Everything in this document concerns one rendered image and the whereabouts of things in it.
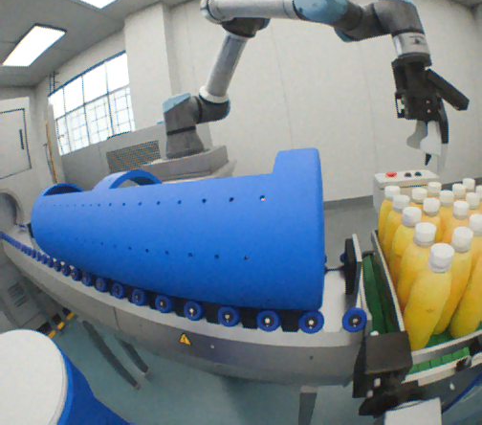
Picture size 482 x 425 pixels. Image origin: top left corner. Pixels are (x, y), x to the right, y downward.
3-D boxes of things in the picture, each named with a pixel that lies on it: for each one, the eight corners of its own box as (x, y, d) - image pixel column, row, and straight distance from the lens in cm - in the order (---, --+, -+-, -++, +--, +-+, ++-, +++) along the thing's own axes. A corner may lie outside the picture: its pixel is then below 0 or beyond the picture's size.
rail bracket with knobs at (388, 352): (352, 361, 46) (361, 325, 37) (390, 356, 47) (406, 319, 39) (349, 407, 41) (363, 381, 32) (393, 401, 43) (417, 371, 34)
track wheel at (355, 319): (342, 307, 44) (342, 308, 42) (367, 305, 44) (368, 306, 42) (339, 331, 45) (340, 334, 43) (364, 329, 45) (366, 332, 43)
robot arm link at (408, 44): (418, 44, 56) (432, 33, 49) (423, 64, 55) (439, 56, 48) (387, 43, 53) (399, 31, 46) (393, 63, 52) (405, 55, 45)
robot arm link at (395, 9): (380, 2, 60) (412, -5, 59) (394, 45, 56) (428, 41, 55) (366, -12, 53) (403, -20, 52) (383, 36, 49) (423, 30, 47)
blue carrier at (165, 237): (98, 238, 108) (76, 174, 103) (325, 250, 63) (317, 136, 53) (50, 273, 98) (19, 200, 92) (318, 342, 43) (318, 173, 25)
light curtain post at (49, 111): (122, 326, 209) (50, 106, 170) (127, 328, 205) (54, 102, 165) (118, 331, 207) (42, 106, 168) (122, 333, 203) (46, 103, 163)
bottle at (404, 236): (394, 280, 62) (405, 209, 53) (416, 292, 60) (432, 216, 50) (377, 296, 57) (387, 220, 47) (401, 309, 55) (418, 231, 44)
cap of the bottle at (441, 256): (427, 254, 38) (428, 243, 37) (449, 254, 39) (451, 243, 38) (428, 269, 35) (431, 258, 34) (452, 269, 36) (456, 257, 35)
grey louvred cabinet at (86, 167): (98, 244, 397) (74, 153, 376) (231, 245, 282) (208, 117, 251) (77, 260, 367) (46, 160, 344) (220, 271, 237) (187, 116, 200)
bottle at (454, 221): (433, 274, 66) (448, 204, 57) (456, 279, 66) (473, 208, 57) (427, 291, 61) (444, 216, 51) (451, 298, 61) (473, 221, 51)
